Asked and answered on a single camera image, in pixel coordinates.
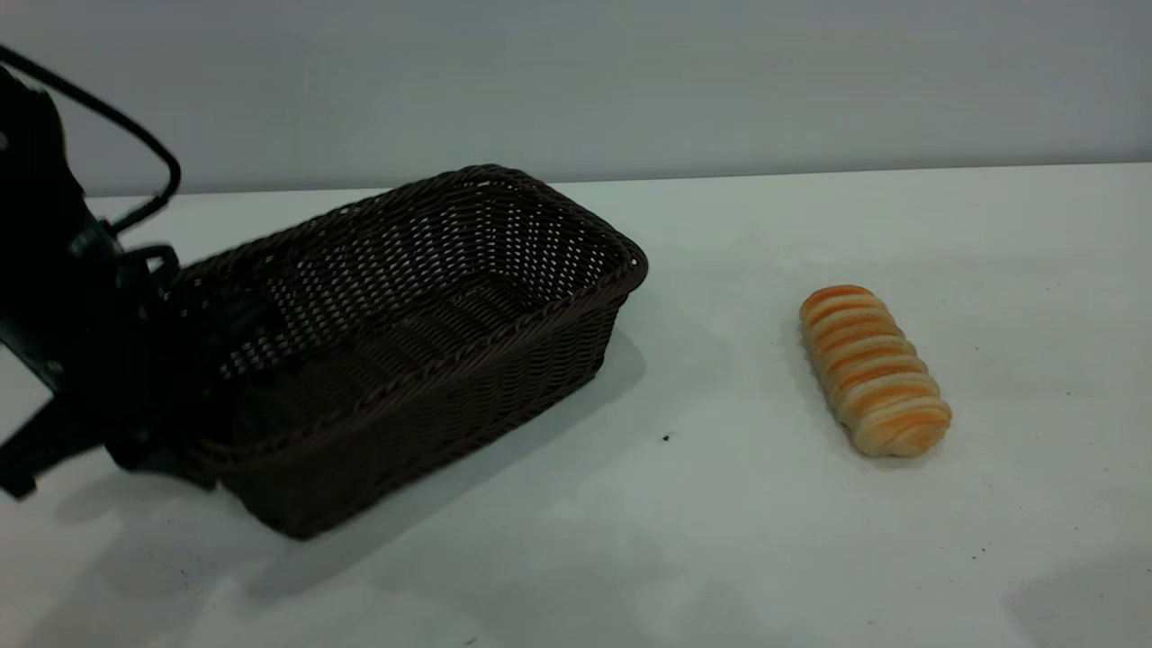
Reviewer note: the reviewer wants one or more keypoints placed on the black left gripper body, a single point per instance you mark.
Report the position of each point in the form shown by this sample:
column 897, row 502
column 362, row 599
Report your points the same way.
column 135, row 369

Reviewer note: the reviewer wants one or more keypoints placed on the dark brown wicker basket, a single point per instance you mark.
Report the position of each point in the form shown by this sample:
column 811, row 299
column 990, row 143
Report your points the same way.
column 423, row 360

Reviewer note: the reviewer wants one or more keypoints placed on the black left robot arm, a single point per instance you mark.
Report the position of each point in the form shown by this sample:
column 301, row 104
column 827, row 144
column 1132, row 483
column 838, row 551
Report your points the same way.
column 40, row 234

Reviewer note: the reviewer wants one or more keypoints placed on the striped orange bread roll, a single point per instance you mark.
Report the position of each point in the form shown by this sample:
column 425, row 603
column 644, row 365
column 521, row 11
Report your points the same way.
column 875, row 371

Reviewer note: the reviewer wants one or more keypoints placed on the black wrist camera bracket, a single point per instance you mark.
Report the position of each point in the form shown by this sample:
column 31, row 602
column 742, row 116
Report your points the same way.
column 40, row 445

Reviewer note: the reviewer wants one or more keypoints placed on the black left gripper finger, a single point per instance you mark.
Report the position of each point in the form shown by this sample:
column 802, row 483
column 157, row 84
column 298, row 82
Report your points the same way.
column 166, row 472
column 243, row 324

